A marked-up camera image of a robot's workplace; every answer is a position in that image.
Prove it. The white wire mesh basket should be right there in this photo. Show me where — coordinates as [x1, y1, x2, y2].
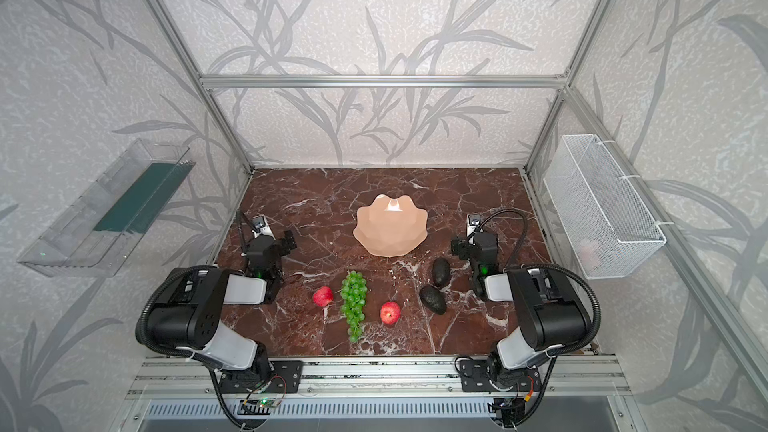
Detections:
[544, 134, 667, 279]

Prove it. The pink item in basket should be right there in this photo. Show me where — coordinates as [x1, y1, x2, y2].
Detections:
[577, 240, 601, 272]

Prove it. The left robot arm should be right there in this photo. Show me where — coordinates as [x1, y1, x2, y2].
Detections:
[135, 230, 297, 386]

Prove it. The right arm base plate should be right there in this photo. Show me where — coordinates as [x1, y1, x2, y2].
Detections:
[453, 356, 541, 394]

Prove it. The green grape bunch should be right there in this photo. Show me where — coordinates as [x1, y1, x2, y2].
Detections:
[340, 271, 368, 343]

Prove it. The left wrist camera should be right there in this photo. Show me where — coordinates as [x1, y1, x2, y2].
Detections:
[250, 215, 274, 237]

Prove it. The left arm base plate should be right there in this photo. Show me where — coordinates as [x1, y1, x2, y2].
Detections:
[218, 360, 304, 394]

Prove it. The pink scalloped fruit bowl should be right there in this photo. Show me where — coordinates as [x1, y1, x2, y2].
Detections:
[353, 194, 428, 258]

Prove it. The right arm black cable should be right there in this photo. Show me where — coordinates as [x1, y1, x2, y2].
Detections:
[473, 208, 602, 349]

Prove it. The red apple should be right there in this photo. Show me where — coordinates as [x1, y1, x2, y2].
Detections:
[379, 301, 401, 326]
[312, 286, 334, 308]

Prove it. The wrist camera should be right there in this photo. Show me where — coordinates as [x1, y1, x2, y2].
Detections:
[466, 214, 483, 234]
[250, 215, 274, 237]

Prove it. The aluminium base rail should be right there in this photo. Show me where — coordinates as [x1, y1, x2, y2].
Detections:
[126, 355, 632, 400]

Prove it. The green circuit board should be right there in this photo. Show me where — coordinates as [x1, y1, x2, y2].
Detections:
[241, 397, 282, 413]

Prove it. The dark avocado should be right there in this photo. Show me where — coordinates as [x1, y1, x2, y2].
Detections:
[431, 257, 452, 289]
[419, 285, 447, 315]

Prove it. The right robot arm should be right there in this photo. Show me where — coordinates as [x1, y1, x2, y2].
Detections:
[451, 232, 602, 392]

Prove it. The clear plastic wall tray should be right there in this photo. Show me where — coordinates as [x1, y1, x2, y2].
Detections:
[18, 139, 196, 278]

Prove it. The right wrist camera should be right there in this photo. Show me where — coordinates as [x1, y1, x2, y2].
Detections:
[466, 214, 483, 234]

